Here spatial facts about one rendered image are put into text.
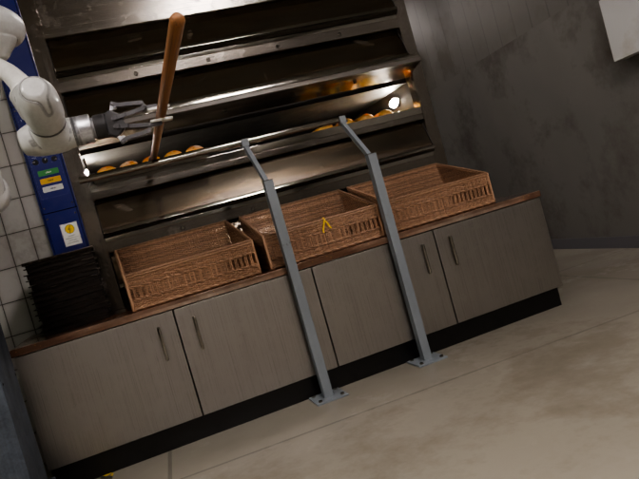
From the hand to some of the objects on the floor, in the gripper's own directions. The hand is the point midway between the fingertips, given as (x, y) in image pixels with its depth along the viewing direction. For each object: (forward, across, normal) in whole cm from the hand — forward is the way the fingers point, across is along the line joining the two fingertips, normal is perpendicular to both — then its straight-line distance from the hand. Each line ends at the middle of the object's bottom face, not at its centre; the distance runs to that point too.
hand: (160, 114), depth 195 cm
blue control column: (-44, +120, -206) cm, 242 cm away
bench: (+50, +119, -84) cm, 154 cm away
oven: (+53, +119, -207) cm, 245 cm away
